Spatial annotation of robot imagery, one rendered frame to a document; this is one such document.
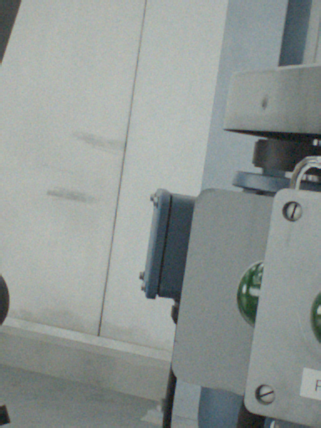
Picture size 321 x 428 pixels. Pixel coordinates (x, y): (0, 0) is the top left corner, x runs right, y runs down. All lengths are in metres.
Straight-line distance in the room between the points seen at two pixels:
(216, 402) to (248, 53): 4.61
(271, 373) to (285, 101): 0.43
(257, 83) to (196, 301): 0.19
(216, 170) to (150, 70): 0.92
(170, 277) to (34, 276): 5.54
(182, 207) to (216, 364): 0.13
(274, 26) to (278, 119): 4.65
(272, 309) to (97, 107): 5.87
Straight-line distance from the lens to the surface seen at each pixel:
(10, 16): 0.81
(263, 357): 0.44
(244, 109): 0.93
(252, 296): 0.45
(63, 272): 6.37
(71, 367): 6.35
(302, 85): 0.82
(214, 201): 0.91
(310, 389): 0.44
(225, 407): 0.96
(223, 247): 0.91
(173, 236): 0.93
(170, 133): 6.11
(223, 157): 5.51
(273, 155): 0.95
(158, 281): 0.93
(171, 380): 0.99
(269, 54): 5.48
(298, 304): 0.44
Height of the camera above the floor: 1.34
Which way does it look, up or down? 3 degrees down
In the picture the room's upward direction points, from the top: 8 degrees clockwise
